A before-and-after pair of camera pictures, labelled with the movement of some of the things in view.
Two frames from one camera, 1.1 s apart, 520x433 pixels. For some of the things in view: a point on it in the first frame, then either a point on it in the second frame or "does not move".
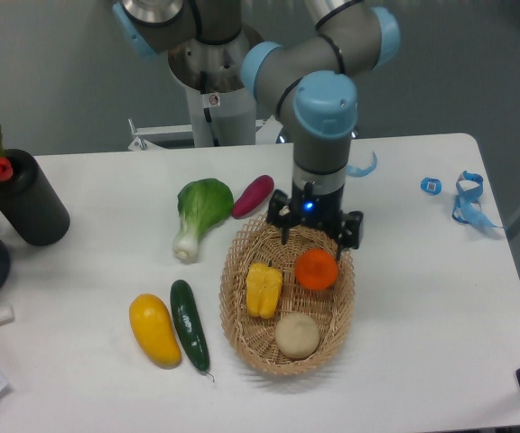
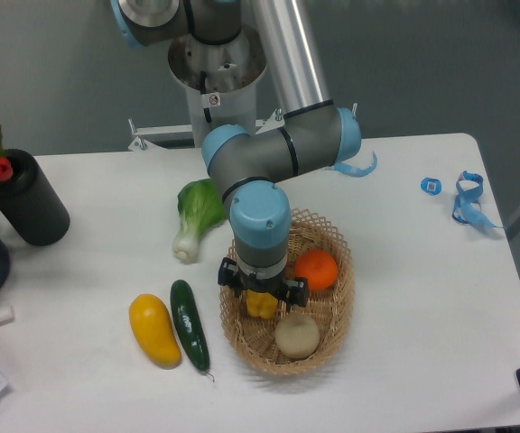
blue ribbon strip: [358, 172] does not move
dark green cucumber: [190, 325] does not move
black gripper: [309, 206] to [294, 292]
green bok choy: [203, 204] does not move
